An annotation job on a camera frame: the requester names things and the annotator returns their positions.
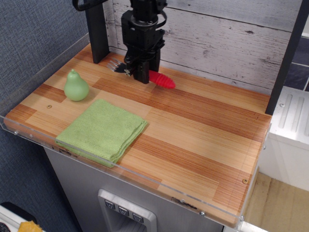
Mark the green folded cloth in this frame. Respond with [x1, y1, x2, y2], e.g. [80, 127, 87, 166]
[56, 99, 147, 168]

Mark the silver dispenser panel with buttons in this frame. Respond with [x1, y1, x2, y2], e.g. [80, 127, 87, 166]
[98, 189, 157, 232]

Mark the dark right vertical post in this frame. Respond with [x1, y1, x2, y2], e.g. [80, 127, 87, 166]
[265, 0, 309, 116]

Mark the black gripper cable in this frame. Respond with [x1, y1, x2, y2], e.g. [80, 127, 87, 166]
[154, 10, 168, 31]

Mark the dark left vertical post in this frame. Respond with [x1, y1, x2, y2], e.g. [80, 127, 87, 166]
[85, 3, 110, 64]

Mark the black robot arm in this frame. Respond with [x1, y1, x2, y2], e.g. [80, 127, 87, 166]
[121, 0, 167, 84]

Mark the green plastic pear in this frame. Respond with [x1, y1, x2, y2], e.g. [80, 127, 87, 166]
[64, 69, 89, 102]

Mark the white toy sink counter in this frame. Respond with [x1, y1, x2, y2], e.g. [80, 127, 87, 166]
[258, 87, 309, 190]

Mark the red handled metal fork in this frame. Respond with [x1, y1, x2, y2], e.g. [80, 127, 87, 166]
[107, 58, 176, 89]

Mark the black and yellow object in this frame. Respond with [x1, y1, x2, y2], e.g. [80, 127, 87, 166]
[0, 202, 37, 232]

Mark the dark vertical post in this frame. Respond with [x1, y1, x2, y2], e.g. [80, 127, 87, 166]
[265, 0, 309, 116]
[85, 3, 110, 64]

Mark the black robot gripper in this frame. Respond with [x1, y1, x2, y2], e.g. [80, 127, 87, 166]
[121, 10, 165, 84]

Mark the clear acrylic table guard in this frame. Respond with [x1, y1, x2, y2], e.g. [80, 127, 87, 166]
[4, 32, 274, 227]

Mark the silver toy fridge cabinet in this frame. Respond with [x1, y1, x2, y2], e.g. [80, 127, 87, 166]
[45, 148, 224, 232]

